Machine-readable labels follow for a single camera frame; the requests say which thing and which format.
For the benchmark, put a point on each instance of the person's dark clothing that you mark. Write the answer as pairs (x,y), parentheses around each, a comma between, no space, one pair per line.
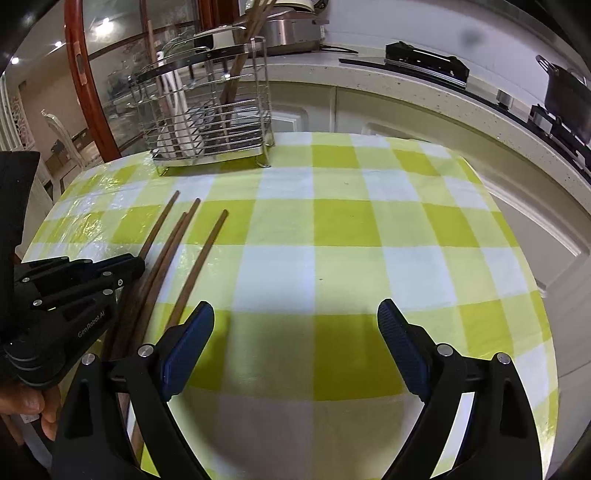
(16,207)

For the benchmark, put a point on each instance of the black glass gas stove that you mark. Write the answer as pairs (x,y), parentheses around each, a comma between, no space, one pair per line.
(480,97)

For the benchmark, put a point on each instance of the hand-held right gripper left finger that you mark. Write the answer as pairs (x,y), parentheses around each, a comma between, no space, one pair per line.
(189,350)

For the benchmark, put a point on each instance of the red wood glass sliding door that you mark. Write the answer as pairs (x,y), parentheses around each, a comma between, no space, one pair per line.
(76,69)

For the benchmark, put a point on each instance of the black burner grate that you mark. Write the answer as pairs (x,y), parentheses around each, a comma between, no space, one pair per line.
(554,127)
(425,62)

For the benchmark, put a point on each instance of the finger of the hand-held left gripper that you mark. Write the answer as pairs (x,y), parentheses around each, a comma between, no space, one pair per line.
(115,281)
(69,267)

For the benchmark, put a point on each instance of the small white appliance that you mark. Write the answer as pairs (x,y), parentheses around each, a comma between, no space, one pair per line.
(221,36)

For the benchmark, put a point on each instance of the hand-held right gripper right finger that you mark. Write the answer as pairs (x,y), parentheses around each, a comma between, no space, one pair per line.
(406,350)

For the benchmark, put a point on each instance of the person's left hand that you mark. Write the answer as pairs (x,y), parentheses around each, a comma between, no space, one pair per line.
(32,404)

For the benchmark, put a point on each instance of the white dining chair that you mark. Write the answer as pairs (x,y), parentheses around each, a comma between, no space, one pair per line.
(60,134)

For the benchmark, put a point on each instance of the silver rice cooker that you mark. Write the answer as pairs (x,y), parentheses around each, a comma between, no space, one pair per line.
(286,32)

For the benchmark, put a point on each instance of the large white ceramic spoon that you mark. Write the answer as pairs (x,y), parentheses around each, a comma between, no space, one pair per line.
(173,124)

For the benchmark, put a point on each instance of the green checked tablecloth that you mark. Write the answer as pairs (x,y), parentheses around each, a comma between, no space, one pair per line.
(351,230)

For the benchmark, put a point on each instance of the black stock pot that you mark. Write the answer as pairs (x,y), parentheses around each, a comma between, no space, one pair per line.
(570,99)

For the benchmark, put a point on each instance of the cardboard boxes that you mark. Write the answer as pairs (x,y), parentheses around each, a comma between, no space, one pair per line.
(69,150)

